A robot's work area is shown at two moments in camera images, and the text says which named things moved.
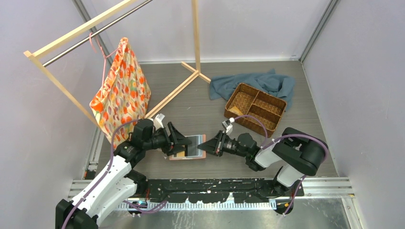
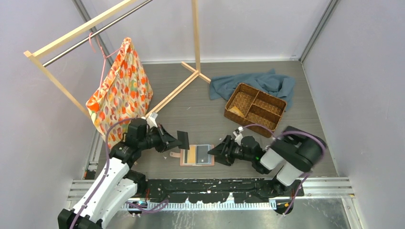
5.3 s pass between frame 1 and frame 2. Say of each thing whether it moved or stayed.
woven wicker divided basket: stayed
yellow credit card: moved
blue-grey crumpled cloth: stayed
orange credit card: stayed
